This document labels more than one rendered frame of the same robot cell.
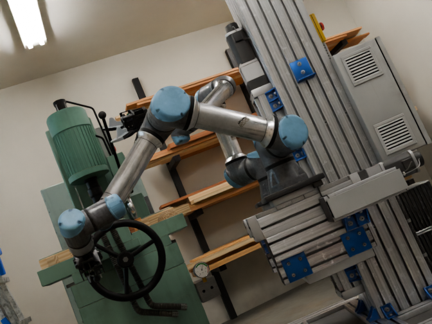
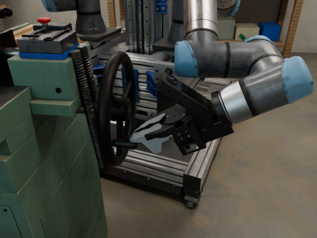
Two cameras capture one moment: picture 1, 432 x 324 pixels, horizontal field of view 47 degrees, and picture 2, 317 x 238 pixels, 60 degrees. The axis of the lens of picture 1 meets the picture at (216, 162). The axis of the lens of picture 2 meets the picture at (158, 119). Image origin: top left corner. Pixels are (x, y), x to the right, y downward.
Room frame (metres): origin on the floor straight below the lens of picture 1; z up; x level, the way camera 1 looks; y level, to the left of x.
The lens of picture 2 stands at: (1.44, 0.96, 1.15)
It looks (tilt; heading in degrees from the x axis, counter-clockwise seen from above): 31 degrees down; 294
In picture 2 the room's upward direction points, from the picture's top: straight up
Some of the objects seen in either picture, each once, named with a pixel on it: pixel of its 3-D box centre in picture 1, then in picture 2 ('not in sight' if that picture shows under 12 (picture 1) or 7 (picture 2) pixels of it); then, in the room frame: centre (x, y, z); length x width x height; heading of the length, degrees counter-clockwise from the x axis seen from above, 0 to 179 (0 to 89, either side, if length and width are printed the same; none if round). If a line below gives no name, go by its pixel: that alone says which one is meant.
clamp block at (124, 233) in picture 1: (110, 236); (55, 69); (1.91, 0.49, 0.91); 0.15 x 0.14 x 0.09; 106
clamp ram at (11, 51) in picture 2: not in sight; (15, 53); (2.00, 0.51, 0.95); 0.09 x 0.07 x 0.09; 106
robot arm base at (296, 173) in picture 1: (284, 174); (185, 29); (1.82, -0.21, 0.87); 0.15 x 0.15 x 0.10
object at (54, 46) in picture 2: not in sight; (51, 38); (1.91, 0.48, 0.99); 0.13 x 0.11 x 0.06; 106
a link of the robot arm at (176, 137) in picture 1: (180, 129); not in sight; (2.11, 0.09, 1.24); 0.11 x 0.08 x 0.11; 55
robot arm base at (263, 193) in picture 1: (272, 184); (89, 20); (2.32, -0.20, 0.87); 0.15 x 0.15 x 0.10
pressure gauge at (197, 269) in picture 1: (202, 272); not in sight; (1.97, 0.22, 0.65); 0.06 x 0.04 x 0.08; 106
